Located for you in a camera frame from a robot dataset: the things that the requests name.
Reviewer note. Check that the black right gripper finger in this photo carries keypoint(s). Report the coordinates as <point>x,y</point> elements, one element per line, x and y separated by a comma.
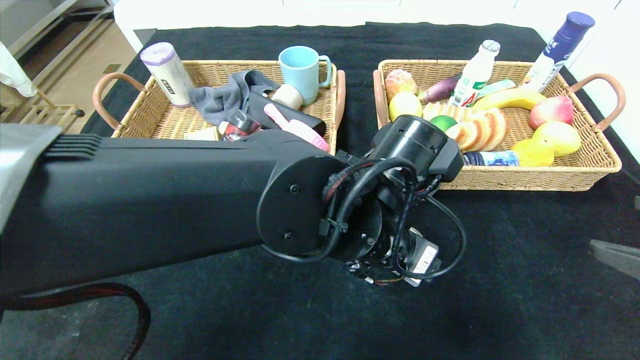
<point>620,257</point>

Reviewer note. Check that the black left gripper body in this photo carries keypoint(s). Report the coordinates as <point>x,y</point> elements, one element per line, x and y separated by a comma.
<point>426,260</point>

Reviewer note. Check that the green lime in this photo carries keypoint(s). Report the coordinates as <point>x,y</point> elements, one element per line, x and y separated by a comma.
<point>443,122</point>

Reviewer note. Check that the toy croissant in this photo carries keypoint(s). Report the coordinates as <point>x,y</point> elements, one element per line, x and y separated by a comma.
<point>480,131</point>

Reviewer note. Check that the pink saucepan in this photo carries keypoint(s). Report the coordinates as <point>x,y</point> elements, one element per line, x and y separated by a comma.
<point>295,127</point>

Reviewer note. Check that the black cosmetic tube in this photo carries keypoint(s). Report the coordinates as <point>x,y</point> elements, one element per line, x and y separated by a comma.
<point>240,127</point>

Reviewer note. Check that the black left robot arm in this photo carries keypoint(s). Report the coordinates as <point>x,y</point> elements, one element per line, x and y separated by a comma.
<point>150,200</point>

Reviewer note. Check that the yellow mango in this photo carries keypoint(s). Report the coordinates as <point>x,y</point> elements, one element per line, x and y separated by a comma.
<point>562,137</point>

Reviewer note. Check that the sliced bread loaf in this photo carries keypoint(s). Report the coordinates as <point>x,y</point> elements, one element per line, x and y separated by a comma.
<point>440,110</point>

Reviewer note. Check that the yellow lemon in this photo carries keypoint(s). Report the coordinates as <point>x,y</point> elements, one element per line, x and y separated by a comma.
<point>404,105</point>

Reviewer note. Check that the red apple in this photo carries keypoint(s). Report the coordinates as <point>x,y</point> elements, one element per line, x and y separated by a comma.
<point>552,111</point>

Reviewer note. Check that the purple eggplant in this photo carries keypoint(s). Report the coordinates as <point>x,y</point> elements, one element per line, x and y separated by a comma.
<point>437,90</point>

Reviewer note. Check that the orange pink peach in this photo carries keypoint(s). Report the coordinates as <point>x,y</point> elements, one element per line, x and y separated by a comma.
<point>400,82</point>

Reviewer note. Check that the yellow banana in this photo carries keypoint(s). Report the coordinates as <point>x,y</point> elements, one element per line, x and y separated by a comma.
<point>515,97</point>

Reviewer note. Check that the white milk drink bottle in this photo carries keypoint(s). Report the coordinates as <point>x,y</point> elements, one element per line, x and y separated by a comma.
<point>472,80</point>

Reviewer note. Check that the black glasses case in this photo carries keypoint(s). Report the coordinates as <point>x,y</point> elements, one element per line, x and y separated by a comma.
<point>305,119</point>

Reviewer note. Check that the small beige cup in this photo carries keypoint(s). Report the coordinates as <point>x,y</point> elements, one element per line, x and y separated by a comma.
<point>287,96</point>

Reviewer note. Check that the white bottle with blue cap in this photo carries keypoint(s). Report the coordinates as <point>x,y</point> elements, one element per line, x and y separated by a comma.
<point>560,45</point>

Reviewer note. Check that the light blue mug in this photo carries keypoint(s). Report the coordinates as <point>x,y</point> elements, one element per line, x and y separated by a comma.
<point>300,70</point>

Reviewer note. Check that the beige card box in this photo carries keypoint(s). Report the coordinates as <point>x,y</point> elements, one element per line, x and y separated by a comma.
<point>202,135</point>

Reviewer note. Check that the grey cloth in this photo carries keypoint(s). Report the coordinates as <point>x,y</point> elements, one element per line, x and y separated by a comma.
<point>220,102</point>

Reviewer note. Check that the black table cloth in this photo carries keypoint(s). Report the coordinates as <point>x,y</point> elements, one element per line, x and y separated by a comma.
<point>240,37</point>

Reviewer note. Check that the white tumbler with purple lid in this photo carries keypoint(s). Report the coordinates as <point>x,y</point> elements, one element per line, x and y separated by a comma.
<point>167,75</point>

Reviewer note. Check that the wooden rack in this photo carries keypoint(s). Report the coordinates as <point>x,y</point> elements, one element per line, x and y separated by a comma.
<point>45,115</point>

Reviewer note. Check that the white hanging cloth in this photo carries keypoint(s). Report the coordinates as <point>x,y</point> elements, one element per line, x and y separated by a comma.
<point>12,75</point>

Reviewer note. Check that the grey shelf frame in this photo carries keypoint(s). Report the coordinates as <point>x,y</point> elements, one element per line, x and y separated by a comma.
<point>87,17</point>

